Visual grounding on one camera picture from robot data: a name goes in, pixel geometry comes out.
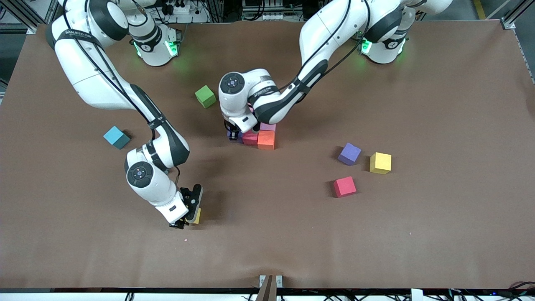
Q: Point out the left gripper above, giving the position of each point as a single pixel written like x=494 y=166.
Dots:
x=231 y=127

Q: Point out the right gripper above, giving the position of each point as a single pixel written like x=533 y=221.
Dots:
x=177 y=225

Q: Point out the purple foam block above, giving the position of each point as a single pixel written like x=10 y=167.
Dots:
x=242 y=137
x=349 y=154

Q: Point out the red foam block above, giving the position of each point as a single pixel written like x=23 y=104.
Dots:
x=345 y=186
x=250 y=138

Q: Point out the yellow foam block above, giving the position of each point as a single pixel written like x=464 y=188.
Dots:
x=380 y=163
x=197 y=217

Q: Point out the orange foam block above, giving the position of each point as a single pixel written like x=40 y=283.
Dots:
x=266 y=140

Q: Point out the pink foam block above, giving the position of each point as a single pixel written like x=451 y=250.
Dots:
x=269 y=127

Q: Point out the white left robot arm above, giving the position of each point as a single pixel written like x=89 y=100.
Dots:
x=232 y=83

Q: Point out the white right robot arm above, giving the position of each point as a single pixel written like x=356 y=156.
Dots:
x=141 y=173

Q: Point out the green foam block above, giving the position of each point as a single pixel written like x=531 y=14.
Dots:
x=205 y=96

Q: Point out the brown table cover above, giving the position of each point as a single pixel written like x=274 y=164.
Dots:
x=250 y=251

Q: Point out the blue foam block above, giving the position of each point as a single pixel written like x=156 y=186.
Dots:
x=116 y=137

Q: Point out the white electrical box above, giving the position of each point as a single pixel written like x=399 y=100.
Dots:
x=267 y=16

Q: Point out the white power strip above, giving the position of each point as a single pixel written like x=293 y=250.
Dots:
x=179 y=8

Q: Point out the metal table edge bracket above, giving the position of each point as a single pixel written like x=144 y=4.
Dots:
x=269 y=288

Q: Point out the aluminium frame rail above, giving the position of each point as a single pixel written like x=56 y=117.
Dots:
x=21 y=27
x=518 y=11

